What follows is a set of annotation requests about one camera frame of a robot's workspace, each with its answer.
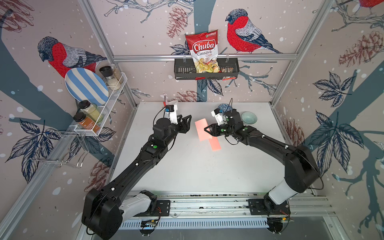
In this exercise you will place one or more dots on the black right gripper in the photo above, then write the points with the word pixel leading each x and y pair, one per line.
pixel 213 130

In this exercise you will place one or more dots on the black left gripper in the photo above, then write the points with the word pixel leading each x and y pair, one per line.
pixel 183 125

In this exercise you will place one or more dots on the pink square paper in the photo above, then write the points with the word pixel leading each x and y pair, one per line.
pixel 200 127
pixel 215 145

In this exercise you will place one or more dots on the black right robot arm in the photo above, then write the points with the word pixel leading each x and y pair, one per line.
pixel 300 167

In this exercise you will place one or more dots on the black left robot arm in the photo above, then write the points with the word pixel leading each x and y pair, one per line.
pixel 106 209

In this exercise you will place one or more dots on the blue patterned ceramic bowl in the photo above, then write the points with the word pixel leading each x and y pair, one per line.
pixel 223 108

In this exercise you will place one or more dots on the white utensil cup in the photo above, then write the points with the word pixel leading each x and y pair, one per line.
pixel 170 103

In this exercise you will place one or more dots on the teal striped ceramic bowl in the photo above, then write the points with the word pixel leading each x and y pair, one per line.
pixel 249 118

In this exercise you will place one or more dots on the red Chuba chips bag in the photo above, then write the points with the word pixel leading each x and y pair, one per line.
pixel 204 51

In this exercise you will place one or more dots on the black lid spice jar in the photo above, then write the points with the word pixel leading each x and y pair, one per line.
pixel 110 78

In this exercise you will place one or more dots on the green spice jar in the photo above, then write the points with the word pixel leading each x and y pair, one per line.
pixel 91 110

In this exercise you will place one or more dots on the orange spice jar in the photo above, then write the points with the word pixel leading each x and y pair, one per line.
pixel 86 122

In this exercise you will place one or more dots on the blue striped plate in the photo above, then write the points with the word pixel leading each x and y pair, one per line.
pixel 84 84

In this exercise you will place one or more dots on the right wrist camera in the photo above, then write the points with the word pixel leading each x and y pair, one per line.
pixel 219 116

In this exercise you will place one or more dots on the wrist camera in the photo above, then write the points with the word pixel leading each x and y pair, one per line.
pixel 219 116
pixel 171 111

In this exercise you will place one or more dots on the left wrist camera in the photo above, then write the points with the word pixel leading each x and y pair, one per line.
pixel 171 111

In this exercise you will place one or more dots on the red handled utensil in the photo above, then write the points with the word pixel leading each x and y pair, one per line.
pixel 165 100

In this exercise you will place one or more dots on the black wire basket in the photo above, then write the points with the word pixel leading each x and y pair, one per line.
pixel 220 69

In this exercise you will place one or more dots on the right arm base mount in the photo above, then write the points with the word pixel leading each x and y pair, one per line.
pixel 263 205

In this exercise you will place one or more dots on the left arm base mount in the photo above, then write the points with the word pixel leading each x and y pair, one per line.
pixel 149 205

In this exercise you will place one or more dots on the white wire shelf rack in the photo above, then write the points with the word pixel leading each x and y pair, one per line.
pixel 105 111

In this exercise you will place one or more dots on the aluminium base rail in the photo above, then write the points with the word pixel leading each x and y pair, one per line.
pixel 236 205

